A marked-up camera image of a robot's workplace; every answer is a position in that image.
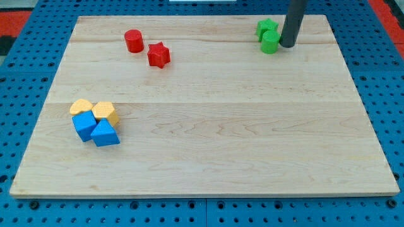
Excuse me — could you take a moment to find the red star block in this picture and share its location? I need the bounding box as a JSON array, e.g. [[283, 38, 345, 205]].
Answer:
[[147, 42, 170, 69]]

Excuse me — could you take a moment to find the green star block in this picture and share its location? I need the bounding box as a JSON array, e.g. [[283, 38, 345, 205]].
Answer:
[[256, 18, 278, 42]]

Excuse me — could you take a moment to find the light wooden board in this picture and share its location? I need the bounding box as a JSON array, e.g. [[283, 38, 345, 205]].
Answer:
[[9, 15, 400, 199]]

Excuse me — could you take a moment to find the yellow pentagon block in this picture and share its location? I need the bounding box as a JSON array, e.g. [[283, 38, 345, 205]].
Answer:
[[92, 102, 120, 127]]

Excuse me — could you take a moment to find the blue triangle block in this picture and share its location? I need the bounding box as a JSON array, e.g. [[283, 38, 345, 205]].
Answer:
[[90, 119, 120, 147]]

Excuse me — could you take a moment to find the green cylinder block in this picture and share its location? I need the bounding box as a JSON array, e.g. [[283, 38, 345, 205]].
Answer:
[[261, 30, 280, 54]]

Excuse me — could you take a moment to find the red cylinder block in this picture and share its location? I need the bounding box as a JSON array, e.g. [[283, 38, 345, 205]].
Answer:
[[124, 30, 145, 53]]

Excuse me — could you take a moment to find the blue cube block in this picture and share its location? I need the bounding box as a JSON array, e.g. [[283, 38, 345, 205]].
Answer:
[[72, 111, 97, 142]]

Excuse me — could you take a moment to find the yellow heart block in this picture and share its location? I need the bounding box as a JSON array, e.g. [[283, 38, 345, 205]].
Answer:
[[69, 98, 93, 116]]

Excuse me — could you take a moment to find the grey cylindrical pointer rod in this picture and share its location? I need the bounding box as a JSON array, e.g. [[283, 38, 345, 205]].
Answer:
[[280, 0, 308, 48]]

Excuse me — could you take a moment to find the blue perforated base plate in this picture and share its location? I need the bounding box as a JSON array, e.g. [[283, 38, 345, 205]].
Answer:
[[1, 1, 403, 226]]

